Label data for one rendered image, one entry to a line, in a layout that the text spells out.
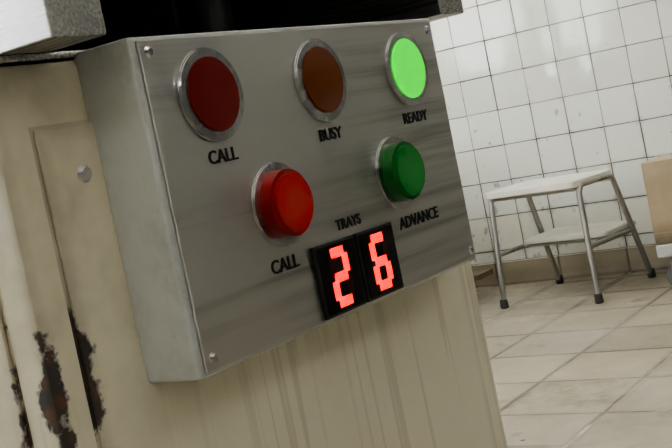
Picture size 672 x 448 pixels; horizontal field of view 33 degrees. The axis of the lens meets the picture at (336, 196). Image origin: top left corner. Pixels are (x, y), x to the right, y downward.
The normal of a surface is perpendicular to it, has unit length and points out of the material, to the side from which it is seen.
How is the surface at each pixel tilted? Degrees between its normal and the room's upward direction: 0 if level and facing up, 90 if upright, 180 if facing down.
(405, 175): 90
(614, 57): 90
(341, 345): 90
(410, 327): 90
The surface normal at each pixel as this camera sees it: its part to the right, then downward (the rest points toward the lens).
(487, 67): -0.55, 0.15
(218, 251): 0.80, -0.13
